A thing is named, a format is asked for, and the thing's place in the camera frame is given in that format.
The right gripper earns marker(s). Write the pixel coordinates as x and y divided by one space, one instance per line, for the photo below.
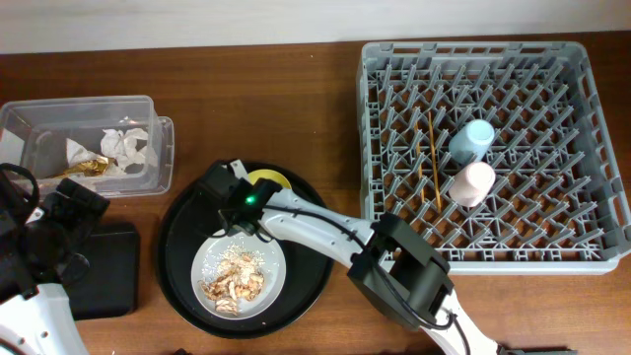
225 209

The yellow bowl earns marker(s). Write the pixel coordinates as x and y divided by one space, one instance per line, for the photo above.
275 176

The food scraps with rice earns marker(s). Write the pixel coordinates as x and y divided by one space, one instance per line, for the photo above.
235 277

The grey plate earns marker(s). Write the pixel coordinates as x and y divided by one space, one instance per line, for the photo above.
274 271

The gold snack wrapper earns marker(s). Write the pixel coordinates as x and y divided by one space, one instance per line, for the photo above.
86 169

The wooden chopstick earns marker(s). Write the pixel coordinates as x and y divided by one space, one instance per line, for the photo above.
420 159
434 163

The pink cup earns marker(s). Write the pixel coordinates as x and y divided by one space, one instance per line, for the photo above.
472 184

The blue cup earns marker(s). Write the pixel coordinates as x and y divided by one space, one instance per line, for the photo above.
472 142

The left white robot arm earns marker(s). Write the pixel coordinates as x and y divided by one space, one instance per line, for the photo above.
39 243

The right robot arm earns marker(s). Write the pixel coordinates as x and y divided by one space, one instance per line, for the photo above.
400 274

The grey dishwasher rack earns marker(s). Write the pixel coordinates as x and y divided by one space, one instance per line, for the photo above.
557 205

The round black tray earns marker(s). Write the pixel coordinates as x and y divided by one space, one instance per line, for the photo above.
180 239

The clear plastic bin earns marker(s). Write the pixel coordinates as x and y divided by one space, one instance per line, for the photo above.
34 133

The black rectangular bin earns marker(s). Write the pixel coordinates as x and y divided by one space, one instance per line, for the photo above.
101 279

